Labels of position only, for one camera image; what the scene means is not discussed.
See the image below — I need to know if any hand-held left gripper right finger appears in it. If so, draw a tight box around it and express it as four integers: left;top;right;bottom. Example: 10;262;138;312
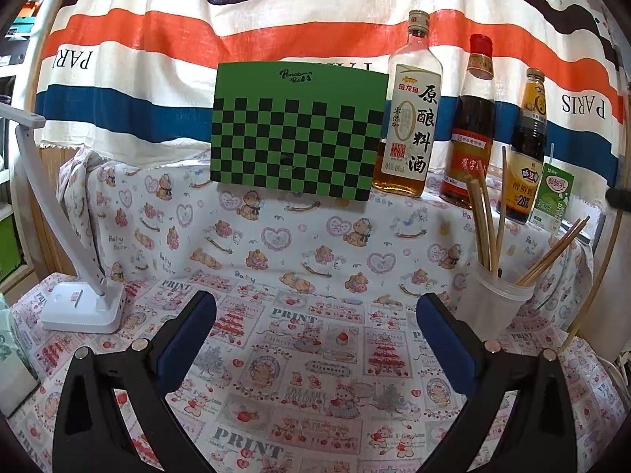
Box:
416;293;577;473

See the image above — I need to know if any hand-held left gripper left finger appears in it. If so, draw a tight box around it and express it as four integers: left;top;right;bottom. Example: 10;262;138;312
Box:
52;291;218;473

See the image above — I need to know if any translucent plastic cup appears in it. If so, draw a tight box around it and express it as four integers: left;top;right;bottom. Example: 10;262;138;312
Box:
456;261;536;343

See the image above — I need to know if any bundle of wooden chopsticks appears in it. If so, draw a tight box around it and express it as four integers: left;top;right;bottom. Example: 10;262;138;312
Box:
467;145;591;287

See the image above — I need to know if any green milk carton with straw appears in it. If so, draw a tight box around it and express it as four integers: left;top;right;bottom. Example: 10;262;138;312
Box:
530;144;577;235

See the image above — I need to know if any dark soy sauce bottle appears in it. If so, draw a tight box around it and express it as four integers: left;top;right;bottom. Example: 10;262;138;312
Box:
498;68;549;225

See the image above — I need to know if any white desk lamp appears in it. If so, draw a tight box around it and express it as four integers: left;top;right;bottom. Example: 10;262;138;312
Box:
0;103;126;333

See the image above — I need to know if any pink print tablecloth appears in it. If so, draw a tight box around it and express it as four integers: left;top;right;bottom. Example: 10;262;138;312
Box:
10;271;627;473

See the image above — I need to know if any red cap vinegar bottle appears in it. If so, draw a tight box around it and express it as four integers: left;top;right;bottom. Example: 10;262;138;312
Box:
440;34;496;209

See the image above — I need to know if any green white tissue pack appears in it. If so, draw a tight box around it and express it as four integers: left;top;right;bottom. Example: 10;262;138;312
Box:
0;293;40;417

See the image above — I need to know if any green storage bin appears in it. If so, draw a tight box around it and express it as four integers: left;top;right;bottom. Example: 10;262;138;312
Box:
0;217;23;281

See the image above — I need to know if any clear cooking wine bottle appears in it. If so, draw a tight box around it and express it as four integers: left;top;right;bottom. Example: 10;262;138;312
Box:
372;10;443;198

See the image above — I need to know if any green black checkerboard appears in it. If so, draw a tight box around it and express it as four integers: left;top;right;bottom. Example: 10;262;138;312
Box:
209;61;388;203

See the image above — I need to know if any striped hanging cloth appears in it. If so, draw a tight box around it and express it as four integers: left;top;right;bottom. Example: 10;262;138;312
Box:
34;0;627;193

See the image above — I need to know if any storage shelf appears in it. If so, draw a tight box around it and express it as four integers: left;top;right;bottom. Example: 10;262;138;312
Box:
0;0;45;281

